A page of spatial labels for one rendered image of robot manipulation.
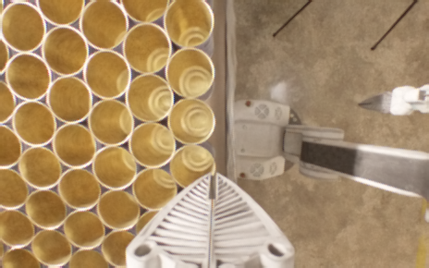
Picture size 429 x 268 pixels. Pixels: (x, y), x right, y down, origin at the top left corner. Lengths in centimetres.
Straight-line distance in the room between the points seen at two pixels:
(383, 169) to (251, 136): 70
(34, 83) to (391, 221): 247
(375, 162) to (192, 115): 58
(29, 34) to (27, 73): 7
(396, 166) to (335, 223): 141
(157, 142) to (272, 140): 96
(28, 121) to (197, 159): 29
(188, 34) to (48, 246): 46
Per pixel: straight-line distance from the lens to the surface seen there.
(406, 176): 68
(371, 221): 222
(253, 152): 116
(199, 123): 31
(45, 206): 43
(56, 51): 37
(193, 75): 32
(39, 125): 41
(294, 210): 178
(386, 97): 93
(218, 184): 17
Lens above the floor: 141
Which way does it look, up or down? 86 degrees down
